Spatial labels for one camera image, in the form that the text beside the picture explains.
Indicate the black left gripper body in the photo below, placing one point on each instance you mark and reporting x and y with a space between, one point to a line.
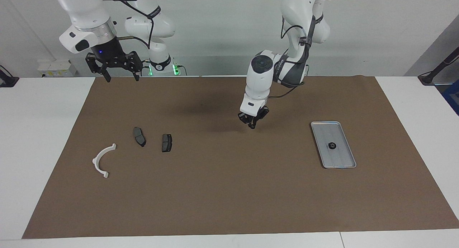
254 115

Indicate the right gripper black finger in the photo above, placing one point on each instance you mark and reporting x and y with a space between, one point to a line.
137 75
107 75

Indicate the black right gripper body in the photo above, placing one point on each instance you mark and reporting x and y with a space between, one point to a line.
111 56

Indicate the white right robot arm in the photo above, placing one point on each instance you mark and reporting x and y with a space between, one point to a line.
86 11

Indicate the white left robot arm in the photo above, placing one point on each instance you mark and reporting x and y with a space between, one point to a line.
258 83

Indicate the silver metal tray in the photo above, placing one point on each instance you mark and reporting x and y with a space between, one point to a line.
340 158

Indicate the white power box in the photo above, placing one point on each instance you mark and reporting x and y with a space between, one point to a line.
57 68

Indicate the long grey brake pad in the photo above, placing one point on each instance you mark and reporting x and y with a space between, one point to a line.
139 136

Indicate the brown table mat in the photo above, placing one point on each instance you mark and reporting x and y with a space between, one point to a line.
229 190

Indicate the rectangular dark brake pad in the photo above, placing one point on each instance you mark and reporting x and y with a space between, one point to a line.
166 143

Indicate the blue box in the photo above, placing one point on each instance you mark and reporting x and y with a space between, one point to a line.
452 97

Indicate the white semicircular plastic bracket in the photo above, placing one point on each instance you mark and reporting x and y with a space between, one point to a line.
95 162

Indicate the black camera stand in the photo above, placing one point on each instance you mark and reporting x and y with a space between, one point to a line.
428 78

